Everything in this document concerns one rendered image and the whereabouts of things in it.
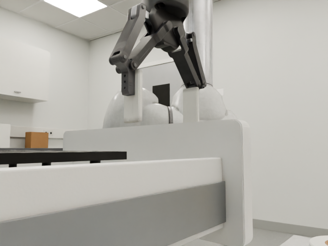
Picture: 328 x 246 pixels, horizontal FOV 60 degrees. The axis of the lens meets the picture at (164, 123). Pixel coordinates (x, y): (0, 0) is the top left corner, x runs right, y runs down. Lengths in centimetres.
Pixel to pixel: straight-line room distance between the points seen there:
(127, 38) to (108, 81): 449
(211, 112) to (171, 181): 61
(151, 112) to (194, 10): 37
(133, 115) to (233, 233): 20
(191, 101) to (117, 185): 34
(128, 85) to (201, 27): 58
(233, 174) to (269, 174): 317
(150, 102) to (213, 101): 18
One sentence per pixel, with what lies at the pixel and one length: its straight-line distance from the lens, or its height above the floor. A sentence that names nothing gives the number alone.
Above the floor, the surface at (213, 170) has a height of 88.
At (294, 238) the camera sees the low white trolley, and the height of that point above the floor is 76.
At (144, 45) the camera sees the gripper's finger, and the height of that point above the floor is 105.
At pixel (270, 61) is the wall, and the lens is 355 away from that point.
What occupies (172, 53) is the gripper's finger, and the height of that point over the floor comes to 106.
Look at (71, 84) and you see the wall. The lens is 500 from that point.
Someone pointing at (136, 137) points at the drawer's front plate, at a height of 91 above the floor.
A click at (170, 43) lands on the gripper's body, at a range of 45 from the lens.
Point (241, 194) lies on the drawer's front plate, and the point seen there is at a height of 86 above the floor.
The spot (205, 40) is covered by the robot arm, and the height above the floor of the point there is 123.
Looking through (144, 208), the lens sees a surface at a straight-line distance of 18.
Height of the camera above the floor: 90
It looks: 5 degrees up
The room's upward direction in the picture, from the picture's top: straight up
